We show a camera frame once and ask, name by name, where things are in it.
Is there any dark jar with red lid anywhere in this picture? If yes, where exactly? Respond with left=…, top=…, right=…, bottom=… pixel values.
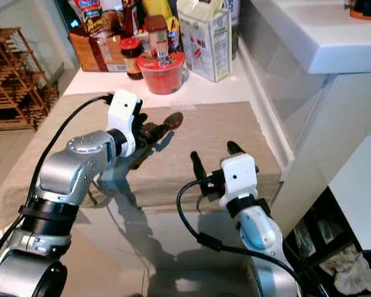
left=120, top=37, right=145, bottom=80

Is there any brown cardboard food box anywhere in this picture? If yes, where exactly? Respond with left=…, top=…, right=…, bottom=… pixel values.
left=69, top=25, right=125, bottom=72

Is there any red plastic bowl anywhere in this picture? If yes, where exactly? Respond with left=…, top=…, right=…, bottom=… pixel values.
left=137, top=51, right=187, bottom=95

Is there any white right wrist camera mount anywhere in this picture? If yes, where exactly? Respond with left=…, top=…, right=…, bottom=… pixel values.
left=219, top=152, right=259, bottom=209

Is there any white counter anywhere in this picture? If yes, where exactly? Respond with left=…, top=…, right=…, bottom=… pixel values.
left=235, top=0, right=371, bottom=251

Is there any brown lidded spice bottle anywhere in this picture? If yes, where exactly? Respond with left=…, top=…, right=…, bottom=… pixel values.
left=143, top=15, right=171, bottom=64

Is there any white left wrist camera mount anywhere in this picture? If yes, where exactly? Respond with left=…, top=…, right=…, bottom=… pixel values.
left=106, top=88, right=145, bottom=158

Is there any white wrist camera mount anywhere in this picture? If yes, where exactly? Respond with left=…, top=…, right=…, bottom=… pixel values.
left=219, top=152, right=259, bottom=209
left=106, top=88, right=145, bottom=158

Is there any orange and black object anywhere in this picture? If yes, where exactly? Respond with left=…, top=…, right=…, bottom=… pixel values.
left=348, top=0, right=371, bottom=23

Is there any yellow food packet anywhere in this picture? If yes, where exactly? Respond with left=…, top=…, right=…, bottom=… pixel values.
left=142, top=0, right=181, bottom=33

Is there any dark red sauce bottle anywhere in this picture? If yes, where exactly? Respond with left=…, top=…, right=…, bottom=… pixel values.
left=122, top=0, right=140, bottom=38

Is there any white milk carton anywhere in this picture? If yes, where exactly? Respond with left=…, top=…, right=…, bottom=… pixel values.
left=176, top=0, right=233, bottom=83

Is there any black shelf unit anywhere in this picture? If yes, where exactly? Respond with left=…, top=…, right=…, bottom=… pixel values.
left=283, top=186, right=371, bottom=297

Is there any dark brown wooden spoon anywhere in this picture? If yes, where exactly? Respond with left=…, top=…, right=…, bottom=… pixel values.
left=129, top=112, right=184, bottom=171

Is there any red and white snack bag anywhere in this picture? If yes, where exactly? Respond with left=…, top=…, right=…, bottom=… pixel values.
left=68, top=0, right=126, bottom=35

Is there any crumpled white cloth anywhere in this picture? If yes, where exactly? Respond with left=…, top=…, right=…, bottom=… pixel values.
left=319, top=243, right=371, bottom=296

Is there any wooden slatted rack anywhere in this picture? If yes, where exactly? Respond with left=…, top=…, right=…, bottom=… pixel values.
left=0, top=27, right=60, bottom=132

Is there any beige cloth table mat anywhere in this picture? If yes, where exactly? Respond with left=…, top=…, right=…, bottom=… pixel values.
left=0, top=100, right=295, bottom=218

